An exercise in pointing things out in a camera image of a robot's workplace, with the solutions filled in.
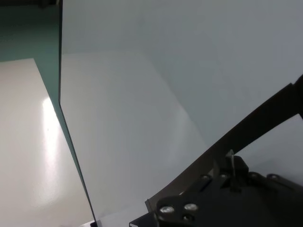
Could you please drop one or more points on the white glossy panel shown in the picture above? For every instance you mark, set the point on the white glossy panel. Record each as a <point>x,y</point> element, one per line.
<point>28,142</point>

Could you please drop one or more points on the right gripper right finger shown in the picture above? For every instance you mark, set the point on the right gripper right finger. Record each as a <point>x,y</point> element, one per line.
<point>240,168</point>

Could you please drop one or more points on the black rectangular tape frame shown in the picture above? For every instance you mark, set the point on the black rectangular tape frame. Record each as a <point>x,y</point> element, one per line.
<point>236,134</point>

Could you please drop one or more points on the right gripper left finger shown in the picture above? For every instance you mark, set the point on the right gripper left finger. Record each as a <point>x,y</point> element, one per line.
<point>222,166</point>

